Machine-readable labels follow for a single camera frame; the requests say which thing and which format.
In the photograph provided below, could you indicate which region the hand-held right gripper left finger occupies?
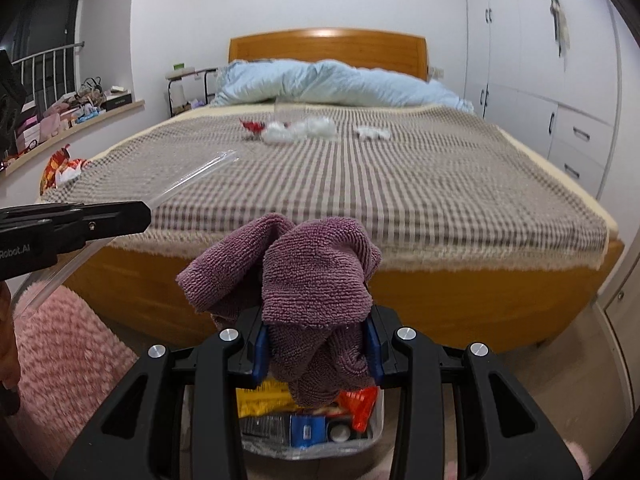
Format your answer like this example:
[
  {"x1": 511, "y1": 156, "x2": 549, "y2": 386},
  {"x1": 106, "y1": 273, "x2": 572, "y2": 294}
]
[{"x1": 52, "y1": 305, "x2": 268, "y2": 480}]

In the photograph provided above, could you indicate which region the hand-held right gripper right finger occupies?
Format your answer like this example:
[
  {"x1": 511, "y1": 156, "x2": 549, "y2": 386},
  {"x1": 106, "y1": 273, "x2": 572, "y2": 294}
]
[{"x1": 362, "y1": 310, "x2": 586, "y2": 480}]

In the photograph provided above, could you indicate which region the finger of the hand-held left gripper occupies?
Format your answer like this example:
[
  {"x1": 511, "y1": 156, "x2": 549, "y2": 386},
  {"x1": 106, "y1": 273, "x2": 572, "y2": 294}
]
[{"x1": 0, "y1": 201, "x2": 152, "y2": 256}]

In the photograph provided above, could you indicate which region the blue cardboard box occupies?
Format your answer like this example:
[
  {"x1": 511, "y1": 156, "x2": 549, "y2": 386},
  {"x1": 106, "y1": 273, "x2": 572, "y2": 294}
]
[{"x1": 290, "y1": 414, "x2": 328, "y2": 448}]

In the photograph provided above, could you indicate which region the purple towel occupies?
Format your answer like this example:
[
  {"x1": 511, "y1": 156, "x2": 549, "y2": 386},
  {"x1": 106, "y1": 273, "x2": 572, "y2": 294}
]
[{"x1": 176, "y1": 212, "x2": 383, "y2": 411}]

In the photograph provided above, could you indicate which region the clear plastic wrapper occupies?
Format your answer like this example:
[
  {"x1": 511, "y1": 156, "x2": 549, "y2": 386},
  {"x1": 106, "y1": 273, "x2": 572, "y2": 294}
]
[{"x1": 12, "y1": 149, "x2": 241, "y2": 318}]

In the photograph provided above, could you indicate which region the white waste bin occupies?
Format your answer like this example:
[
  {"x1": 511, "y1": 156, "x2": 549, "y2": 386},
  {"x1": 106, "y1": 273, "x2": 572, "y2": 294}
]
[{"x1": 234, "y1": 379, "x2": 387, "y2": 467}]

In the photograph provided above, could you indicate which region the red white snack bag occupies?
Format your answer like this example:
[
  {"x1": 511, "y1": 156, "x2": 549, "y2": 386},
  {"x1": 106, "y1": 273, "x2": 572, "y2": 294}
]
[{"x1": 42, "y1": 144, "x2": 90, "y2": 192}]

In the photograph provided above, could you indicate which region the pink fluffy rug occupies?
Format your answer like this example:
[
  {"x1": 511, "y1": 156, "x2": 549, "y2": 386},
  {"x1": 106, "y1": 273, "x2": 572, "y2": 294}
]
[{"x1": 10, "y1": 280, "x2": 141, "y2": 480}]

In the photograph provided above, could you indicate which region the beige handbag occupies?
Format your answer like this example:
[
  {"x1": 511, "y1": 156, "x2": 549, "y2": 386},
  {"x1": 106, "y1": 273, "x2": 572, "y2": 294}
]
[{"x1": 75, "y1": 77, "x2": 103, "y2": 103}]

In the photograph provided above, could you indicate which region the beige bed sheet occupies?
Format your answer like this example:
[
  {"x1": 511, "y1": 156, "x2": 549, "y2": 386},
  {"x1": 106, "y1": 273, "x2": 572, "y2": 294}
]
[{"x1": 100, "y1": 102, "x2": 626, "y2": 241}]

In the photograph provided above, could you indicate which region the white window railing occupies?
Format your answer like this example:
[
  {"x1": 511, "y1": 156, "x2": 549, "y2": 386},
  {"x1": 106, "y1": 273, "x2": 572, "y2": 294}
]
[{"x1": 10, "y1": 42, "x2": 86, "y2": 111}]

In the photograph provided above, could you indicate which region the crumpled clear plastic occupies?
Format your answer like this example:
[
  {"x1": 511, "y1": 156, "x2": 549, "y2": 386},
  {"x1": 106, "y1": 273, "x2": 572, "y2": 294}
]
[{"x1": 262, "y1": 125, "x2": 301, "y2": 143}]

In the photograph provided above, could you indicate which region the light grey cabinet door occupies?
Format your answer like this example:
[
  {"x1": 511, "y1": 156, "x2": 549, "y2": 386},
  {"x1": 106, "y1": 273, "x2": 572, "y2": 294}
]
[{"x1": 592, "y1": 240, "x2": 640, "y2": 411}]

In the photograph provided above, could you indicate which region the light blue duvet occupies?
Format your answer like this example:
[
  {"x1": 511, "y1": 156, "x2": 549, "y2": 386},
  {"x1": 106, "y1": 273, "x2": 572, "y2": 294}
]
[{"x1": 210, "y1": 59, "x2": 473, "y2": 111}]

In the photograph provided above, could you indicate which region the white wardrobe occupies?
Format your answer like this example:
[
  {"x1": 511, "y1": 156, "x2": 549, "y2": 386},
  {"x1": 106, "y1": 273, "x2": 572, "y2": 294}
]
[{"x1": 462, "y1": 0, "x2": 640, "y2": 211}]

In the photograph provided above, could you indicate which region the pale hanging bag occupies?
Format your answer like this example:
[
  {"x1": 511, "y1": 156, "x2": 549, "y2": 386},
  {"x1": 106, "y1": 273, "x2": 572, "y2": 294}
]
[{"x1": 550, "y1": 0, "x2": 572, "y2": 58}]

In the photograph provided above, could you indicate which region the black frame side table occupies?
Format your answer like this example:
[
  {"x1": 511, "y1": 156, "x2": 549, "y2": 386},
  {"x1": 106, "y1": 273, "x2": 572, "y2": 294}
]
[{"x1": 166, "y1": 66, "x2": 221, "y2": 118}]

